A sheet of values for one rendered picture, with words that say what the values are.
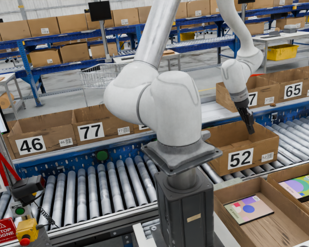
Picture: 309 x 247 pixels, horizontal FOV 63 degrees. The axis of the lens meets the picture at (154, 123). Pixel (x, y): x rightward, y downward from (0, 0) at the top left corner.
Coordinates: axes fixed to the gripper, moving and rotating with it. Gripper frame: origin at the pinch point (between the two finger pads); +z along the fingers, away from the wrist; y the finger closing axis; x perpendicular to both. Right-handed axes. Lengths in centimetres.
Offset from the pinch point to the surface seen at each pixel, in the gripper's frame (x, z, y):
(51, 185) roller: -118, -15, -31
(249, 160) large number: -7.3, 19.4, 1.1
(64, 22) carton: -84, -94, -502
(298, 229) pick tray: -16, 21, 48
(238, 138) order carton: 2.5, 24.9, -28.0
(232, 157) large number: -16.2, 10.3, 1.3
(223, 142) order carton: -8.8, 21.3, -27.8
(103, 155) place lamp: -84, -10, -42
